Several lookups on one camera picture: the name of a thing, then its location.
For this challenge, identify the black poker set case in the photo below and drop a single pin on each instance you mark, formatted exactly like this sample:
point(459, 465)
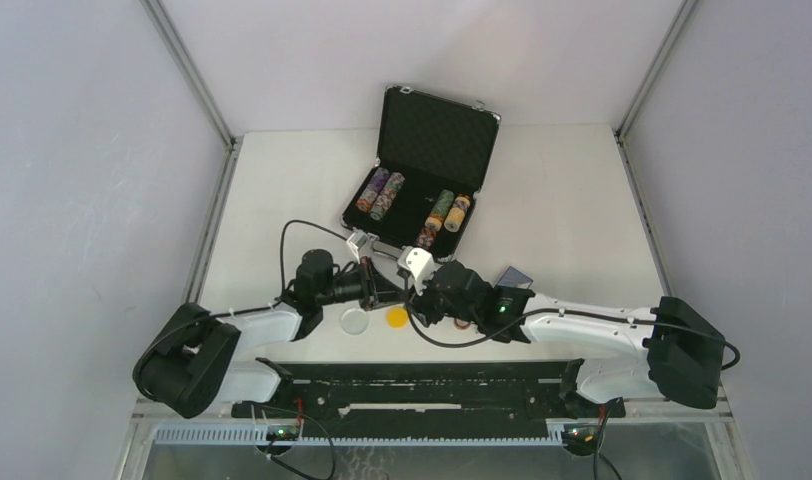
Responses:
point(437, 144)

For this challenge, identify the red round poker chip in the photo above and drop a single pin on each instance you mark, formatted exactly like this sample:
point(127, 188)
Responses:
point(461, 325)

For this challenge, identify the purple orange chip stack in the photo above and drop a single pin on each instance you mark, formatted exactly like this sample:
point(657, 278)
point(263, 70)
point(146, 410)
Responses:
point(372, 189)

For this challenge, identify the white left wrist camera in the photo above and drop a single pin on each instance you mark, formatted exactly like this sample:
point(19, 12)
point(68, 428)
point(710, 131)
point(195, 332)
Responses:
point(359, 244)

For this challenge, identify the yellow blue chip stack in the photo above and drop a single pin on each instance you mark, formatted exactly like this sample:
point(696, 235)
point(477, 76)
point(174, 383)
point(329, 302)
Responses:
point(457, 213)

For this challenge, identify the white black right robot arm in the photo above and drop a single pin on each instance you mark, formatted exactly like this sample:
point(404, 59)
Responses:
point(668, 349)

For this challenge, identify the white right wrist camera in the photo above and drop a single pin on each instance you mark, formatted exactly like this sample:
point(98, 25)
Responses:
point(419, 266)

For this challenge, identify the yellow round button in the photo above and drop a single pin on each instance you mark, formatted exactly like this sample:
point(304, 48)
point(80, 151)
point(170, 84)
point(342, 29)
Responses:
point(397, 317)

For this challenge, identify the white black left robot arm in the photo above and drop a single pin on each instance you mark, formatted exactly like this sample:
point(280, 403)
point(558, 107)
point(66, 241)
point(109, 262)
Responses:
point(195, 362)

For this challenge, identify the playing card deck box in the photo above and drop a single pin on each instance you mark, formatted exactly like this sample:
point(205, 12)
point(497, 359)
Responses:
point(514, 278)

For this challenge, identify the green yellow chip stack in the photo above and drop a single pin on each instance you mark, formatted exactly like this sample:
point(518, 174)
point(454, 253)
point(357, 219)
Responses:
point(439, 211)

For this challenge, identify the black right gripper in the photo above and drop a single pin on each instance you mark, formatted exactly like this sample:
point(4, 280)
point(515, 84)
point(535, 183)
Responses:
point(420, 306)

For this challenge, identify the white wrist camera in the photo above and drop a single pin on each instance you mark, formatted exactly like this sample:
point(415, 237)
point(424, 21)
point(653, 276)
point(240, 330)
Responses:
point(359, 244)
point(419, 266)

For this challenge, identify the orange blue chip stack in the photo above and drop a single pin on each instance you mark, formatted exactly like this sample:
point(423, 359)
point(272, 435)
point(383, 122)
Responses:
point(426, 238)

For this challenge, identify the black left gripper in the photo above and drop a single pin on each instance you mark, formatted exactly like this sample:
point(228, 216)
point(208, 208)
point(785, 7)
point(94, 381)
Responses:
point(381, 284)

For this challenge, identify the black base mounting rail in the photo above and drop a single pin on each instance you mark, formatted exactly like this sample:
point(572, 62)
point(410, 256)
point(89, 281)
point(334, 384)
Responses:
point(445, 401)

